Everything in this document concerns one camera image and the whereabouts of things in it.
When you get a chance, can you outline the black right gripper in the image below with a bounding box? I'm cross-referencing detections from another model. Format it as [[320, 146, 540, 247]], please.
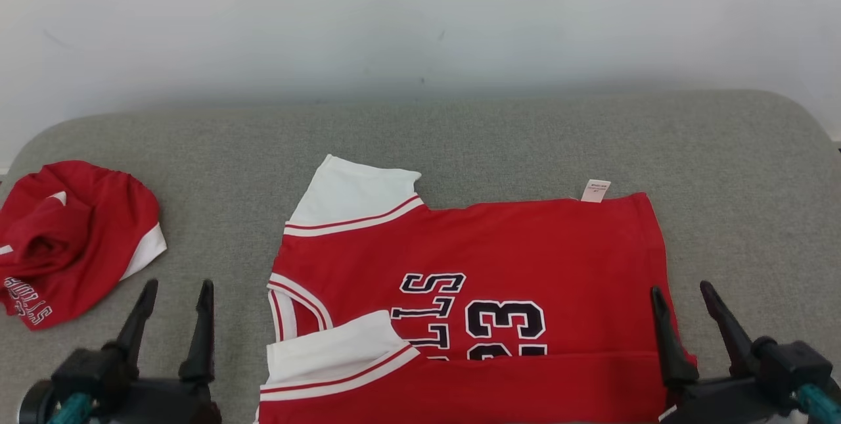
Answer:
[[648, 279, 841, 424]]

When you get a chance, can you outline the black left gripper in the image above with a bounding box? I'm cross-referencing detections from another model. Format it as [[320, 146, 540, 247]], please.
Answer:
[[85, 278, 223, 424]]

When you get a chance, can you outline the red Bulls 23 jersey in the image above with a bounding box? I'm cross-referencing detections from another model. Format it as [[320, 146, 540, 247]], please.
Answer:
[[255, 153, 698, 424]]

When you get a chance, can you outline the left black cable teal connector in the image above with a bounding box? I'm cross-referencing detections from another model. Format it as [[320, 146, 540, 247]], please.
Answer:
[[45, 392, 97, 424]]

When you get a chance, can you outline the black cable teal connector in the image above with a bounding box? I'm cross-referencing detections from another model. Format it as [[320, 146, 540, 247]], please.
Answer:
[[45, 392, 97, 424], [794, 383, 841, 424]]

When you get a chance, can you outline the right black cable teal connector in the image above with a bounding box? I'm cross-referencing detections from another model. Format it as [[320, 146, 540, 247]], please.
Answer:
[[794, 383, 841, 424]]

